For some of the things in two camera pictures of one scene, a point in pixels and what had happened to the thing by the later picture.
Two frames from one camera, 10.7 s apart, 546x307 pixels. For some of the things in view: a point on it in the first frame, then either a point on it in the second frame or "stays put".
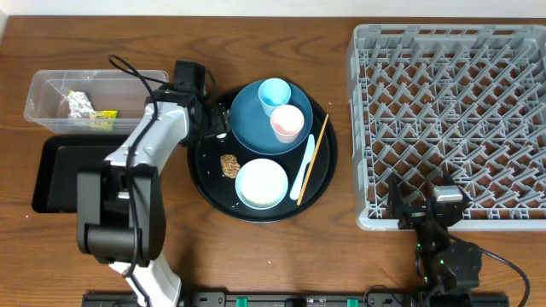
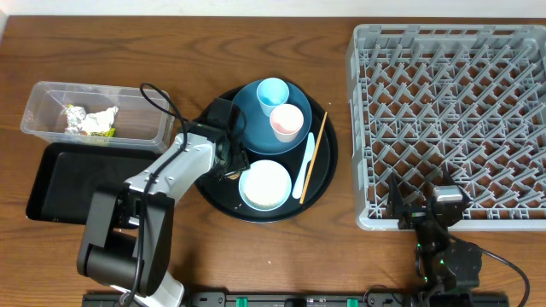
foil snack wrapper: [80, 110] → [75, 115]
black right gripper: [412, 214] stays put
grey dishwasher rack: [466, 99] stays put
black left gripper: [214, 120] → [235, 158]
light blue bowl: [261, 183] stays put
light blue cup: [272, 94] stays put
